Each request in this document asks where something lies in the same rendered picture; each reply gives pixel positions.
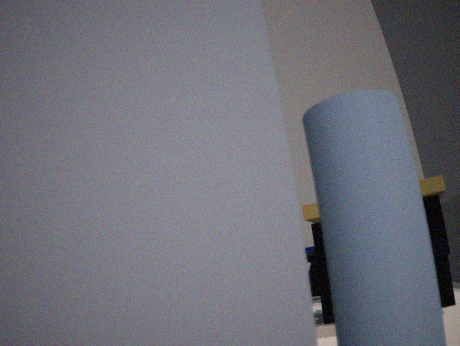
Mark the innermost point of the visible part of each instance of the blue-grey cylinder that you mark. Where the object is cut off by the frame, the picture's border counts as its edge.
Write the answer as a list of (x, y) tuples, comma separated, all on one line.
[(378, 250)]

